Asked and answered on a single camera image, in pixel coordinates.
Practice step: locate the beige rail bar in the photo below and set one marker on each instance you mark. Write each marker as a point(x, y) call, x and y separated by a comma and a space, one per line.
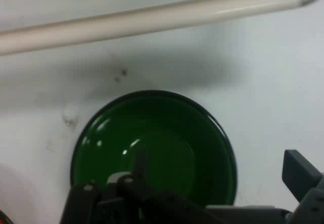
point(141, 19)

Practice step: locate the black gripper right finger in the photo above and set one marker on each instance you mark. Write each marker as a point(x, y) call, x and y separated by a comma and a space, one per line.
point(302, 176)

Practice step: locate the dark green round bowl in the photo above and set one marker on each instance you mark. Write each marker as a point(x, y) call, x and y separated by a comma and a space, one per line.
point(162, 143)

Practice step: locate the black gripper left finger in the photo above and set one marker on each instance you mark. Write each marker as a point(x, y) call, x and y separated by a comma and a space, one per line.
point(131, 193)

